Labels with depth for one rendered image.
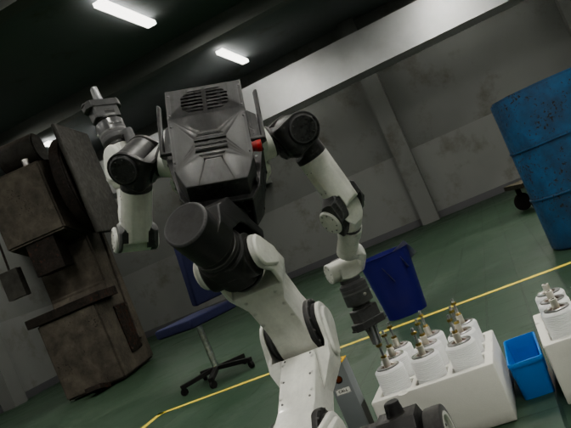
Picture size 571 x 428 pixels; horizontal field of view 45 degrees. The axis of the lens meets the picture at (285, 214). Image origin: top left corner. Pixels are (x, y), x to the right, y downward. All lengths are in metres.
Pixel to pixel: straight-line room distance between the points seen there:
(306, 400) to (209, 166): 0.62
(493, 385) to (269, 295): 0.76
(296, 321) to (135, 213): 0.54
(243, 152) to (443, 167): 10.55
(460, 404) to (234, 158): 1.02
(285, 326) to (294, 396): 0.19
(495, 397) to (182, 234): 1.09
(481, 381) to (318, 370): 0.56
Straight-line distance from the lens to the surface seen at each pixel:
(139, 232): 2.00
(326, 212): 1.94
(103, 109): 2.21
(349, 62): 10.59
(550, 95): 4.38
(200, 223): 1.50
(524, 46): 12.29
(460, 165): 12.14
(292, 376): 1.81
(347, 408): 2.32
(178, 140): 1.71
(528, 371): 2.28
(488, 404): 2.17
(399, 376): 2.21
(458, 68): 12.24
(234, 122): 1.72
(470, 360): 2.16
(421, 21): 10.54
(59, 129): 8.22
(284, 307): 1.78
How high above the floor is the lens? 0.75
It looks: 2 degrees up
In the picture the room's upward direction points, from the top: 23 degrees counter-clockwise
